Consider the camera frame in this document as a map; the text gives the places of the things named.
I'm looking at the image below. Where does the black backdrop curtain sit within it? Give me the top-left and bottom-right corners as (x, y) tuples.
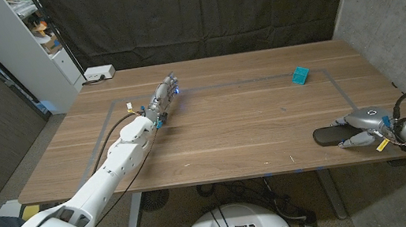
(33, 0), (367, 81)

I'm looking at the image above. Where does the white shelf cabinet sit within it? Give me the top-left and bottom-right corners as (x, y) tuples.
(0, 0), (90, 123)

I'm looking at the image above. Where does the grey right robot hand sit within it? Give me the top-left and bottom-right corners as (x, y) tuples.
(332, 102), (404, 151)

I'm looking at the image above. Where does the white power strip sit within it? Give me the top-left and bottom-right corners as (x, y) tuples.
(83, 63), (117, 83)

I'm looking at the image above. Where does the grey table leg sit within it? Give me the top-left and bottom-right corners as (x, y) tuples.
(316, 167), (348, 223)
(120, 192), (147, 227)

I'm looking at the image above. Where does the cardboard box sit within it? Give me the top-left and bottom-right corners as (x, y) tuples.
(39, 32), (65, 56)

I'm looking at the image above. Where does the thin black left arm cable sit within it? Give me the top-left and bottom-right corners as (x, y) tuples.
(80, 127), (171, 227)

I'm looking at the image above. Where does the black round floor fan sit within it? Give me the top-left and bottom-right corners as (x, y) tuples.
(139, 188), (172, 214)

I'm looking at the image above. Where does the teal cube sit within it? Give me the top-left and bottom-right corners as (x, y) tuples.
(290, 65), (313, 87)

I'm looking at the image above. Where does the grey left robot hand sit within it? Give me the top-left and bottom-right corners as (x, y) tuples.
(137, 71), (185, 132)

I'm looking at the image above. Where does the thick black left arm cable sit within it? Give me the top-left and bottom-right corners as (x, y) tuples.
(84, 110), (151, 176)

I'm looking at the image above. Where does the yellow object on floor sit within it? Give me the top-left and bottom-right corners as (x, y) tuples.
(20, 203), (43, 221)

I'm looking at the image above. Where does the black glasses case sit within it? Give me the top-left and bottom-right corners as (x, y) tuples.
(311, 121), (365, 150)

